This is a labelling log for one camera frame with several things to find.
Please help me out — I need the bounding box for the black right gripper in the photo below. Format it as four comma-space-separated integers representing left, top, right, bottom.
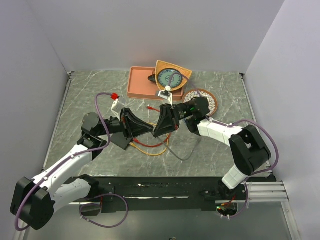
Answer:
153, 102, 194, 138

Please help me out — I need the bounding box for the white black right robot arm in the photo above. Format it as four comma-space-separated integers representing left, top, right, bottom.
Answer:
153, 96, 272, 200

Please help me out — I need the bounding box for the aluminium frame rail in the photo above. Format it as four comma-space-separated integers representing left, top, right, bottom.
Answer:
246, 181, 289, 203

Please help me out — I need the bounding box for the red ethernet cable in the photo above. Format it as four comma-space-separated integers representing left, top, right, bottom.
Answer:
130, 105, 172, 148

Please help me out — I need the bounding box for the teal patterned round dish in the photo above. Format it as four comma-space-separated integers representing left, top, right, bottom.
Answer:
155, 68, 183, 91

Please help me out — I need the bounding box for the black network switch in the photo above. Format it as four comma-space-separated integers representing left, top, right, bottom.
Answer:
110, 132, 133, 150

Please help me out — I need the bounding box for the yellow ethernet cable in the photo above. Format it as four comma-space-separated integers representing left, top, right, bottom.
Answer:
129, 121, 171, 157

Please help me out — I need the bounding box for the orange woven triangular plate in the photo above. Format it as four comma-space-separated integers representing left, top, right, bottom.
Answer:
154, 60, 192, 91

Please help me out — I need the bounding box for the grey ethernet cable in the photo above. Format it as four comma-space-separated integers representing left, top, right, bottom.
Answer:
159, 137, 202, 162

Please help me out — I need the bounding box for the salmon pink tray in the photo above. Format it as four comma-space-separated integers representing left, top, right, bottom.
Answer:
126, 66, 186, 102

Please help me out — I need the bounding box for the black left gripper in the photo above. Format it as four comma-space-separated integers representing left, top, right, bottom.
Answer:
97, 107, 154, 140

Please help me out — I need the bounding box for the white floral round plate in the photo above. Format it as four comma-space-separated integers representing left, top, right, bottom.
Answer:
182, 88, 218, 117

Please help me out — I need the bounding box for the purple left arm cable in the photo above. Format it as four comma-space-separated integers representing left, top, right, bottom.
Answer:
14, 92, 129, 231

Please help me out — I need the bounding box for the black small bowl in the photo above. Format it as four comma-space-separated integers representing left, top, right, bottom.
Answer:
147, 74, 156, 83

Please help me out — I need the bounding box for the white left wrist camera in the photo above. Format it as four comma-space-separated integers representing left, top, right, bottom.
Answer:
110, 93, 126, 119

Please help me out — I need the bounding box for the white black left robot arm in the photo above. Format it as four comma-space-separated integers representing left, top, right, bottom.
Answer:
10, 108, 154, 232

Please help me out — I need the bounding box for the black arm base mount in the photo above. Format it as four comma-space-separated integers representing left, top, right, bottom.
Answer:
59, 176, 251, 215

